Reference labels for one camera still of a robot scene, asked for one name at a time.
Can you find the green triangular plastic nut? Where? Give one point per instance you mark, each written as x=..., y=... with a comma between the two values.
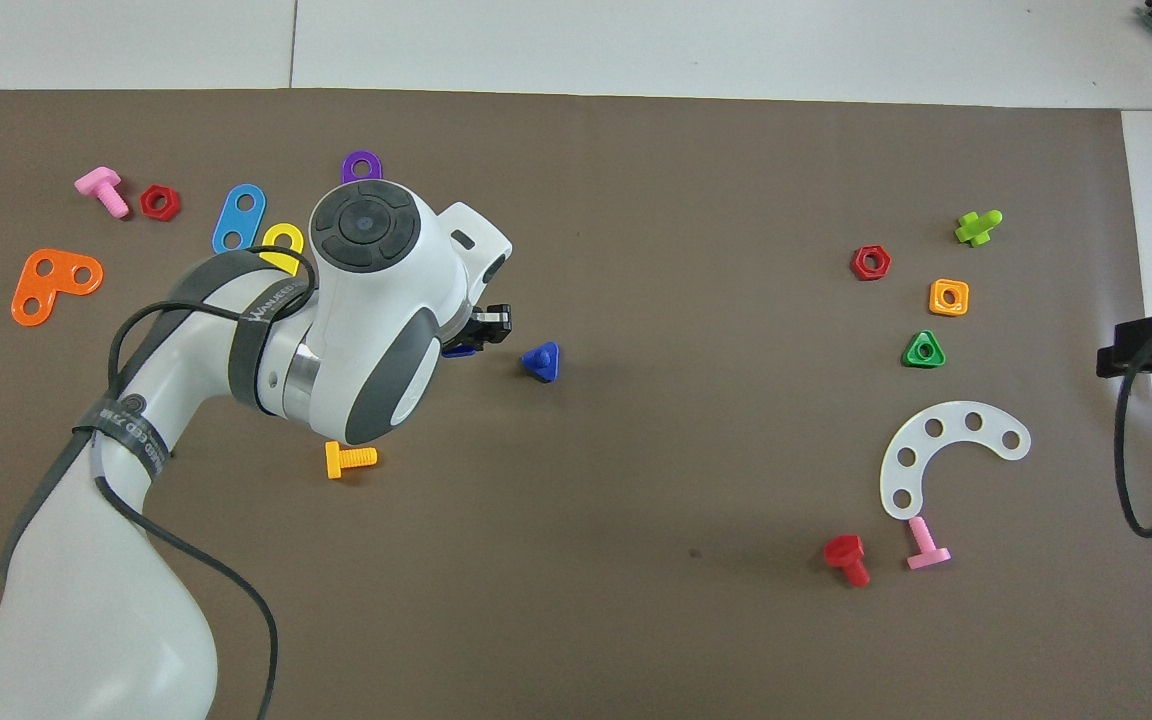
x=911, y=358

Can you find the lime cross-shaped plastic screw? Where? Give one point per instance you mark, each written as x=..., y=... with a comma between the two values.
x=976, y=228

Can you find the red hexagonal plastic nut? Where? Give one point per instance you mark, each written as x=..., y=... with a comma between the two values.
x=857, y=263
x=146, y=203

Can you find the orange square plastic nut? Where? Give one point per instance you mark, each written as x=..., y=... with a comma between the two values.
x=936, y=306

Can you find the orange plastic screw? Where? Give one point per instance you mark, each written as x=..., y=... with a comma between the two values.
x=336, y=460

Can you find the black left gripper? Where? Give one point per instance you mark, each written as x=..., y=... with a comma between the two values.
x=491, y=325

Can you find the blue two-hole plastic plate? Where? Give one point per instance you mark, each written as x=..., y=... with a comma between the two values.
x=239, y=221

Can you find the pink plastic screw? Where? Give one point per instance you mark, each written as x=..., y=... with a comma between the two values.
x=926, y=555
x=101, y=185

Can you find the red plastic screw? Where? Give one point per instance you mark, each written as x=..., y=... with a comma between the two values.
x=844, y=550

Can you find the blue square plastic nut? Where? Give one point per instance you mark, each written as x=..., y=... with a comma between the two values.
x=451, y=352

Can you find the yellow three-hole plastic plate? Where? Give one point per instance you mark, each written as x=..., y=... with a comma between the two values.
x=271, y=255

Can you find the orange L-shaped plate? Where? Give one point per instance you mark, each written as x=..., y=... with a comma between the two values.
x=58, y=282

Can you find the blue triangular plastic screw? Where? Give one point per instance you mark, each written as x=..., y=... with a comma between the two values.
x=541, y=365

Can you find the brown table mat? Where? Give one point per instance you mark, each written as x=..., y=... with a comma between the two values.
x=686, y=250

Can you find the white curved perforated plate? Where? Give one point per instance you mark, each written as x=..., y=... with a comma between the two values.
x=891, y=470

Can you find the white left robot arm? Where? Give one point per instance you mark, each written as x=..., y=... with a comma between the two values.
x=366, y=300

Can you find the purple four-hole plastic plate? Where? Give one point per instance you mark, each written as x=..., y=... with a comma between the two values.
x=348, y=172

